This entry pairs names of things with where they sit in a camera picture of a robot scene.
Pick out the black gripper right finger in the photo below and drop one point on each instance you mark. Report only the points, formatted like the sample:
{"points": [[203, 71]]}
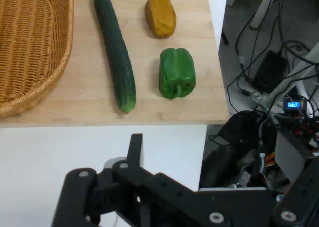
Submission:
{"points": [[301, 202]]}

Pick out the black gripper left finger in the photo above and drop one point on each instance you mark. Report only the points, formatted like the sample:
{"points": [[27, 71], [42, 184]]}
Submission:
{"points": [[119, 187]]}

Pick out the dark green cucumber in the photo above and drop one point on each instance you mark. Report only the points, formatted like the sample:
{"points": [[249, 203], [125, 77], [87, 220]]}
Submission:
{"points": [[114, 45]]}

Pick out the meter with blue display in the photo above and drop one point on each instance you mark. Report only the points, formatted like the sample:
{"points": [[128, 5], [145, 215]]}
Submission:
{"points": [[294, 104]]}

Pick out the wooden cutting board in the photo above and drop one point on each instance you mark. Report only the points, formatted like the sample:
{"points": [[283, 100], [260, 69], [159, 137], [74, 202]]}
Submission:
{"points": [[87, 87]]}

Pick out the green bell pepper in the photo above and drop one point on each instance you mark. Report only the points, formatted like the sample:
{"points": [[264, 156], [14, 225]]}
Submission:
{"points": [[177, 72]]}

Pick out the black power adapter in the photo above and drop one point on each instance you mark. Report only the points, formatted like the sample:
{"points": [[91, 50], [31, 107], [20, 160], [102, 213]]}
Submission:
{"points": [[270, 70]]}

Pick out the yellow-brown potato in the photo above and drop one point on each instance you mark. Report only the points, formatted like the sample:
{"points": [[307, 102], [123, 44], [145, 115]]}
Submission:
{"points": [[160, 15]]}

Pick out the white desk leg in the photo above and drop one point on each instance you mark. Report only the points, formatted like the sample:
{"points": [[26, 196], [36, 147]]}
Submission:
{"points": [[261, 8]]}

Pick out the white slanted frame bar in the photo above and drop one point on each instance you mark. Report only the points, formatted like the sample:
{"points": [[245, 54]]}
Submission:
{"points": [[296, 72]]}

